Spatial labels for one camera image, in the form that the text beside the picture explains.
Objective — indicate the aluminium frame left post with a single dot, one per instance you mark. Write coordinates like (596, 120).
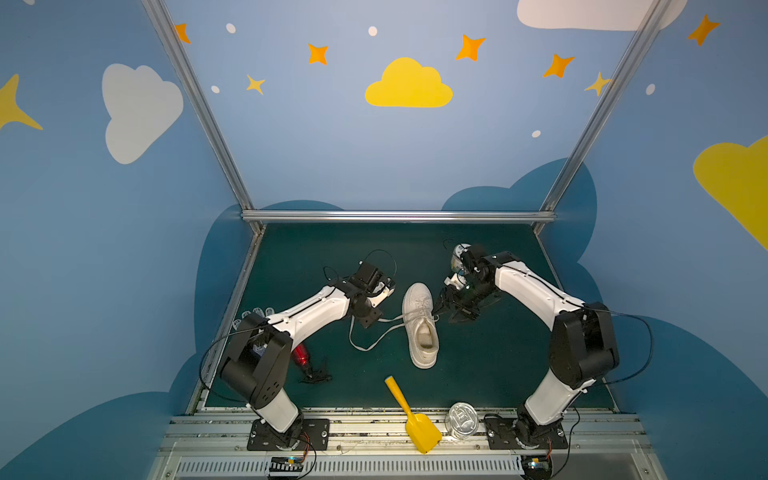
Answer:
(161, 20)

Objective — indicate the aluminium frame right post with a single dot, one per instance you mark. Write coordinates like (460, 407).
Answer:
(638, 47)

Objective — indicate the small circuit board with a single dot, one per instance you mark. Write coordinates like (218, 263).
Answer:
(536, 468)
(285, 466)

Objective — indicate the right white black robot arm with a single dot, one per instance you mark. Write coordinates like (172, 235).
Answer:
(583, 346)

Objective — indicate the right small circuit board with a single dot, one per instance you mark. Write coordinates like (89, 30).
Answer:
(536, 468)

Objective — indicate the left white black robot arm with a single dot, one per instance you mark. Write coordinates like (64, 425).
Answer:
(256, 355)

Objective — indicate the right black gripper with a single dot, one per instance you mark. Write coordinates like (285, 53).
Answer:
(460, 298)

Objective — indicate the white sneaker shoe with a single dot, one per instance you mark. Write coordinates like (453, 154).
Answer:
(419, 296)

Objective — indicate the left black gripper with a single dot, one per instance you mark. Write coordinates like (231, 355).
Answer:
(369, 309)

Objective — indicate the aluminium front rail base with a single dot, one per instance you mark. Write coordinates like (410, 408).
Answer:
(373, 444)

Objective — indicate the aluminium frame post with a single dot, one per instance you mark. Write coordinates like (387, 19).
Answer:
(638, 47)
(161, 20)

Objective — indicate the green white tin can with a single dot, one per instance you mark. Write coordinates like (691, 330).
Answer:
(457, 264)

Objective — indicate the aluminium frame back rail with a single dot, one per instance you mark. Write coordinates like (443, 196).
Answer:
(466, 217)

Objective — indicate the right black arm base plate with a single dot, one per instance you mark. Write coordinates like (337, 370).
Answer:
(504, 433)

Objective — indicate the white shoelace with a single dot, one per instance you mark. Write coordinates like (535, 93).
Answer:
(372, 336)

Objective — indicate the yellow plastic toy shovel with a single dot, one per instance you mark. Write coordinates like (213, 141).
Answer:
(421, 430)

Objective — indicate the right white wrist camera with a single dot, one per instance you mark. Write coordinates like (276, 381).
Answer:
(457, 281)

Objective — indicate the left small circuit board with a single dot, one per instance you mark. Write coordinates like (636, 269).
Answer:
(285, 466)

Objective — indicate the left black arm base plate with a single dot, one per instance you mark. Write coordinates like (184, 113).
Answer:
(310, 433)

